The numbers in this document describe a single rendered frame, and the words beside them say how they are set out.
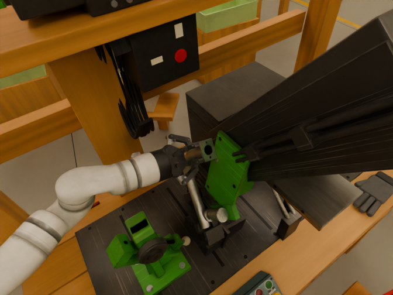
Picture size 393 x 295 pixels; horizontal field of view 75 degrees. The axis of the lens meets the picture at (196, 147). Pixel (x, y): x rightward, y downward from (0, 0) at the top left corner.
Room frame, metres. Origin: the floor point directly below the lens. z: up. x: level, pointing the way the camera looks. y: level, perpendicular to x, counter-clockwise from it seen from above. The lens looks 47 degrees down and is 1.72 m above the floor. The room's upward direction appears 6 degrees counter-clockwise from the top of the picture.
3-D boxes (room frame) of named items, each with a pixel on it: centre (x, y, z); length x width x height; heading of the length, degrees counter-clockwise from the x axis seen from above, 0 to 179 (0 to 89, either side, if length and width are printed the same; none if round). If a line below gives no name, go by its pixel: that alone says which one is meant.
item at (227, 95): (0.68, -0.16, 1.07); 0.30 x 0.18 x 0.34; 119
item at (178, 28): (0.63, 0.07, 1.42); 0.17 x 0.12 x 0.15; 119
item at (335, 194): (0.45, -0.25, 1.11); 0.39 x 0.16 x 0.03; 29
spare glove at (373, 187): (0.44, -0.59, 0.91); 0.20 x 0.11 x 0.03; 122
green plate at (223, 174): (0.41, -0.09, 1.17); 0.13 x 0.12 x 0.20; 119
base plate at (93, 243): (0.50, -0.13, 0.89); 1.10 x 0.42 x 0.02; 119
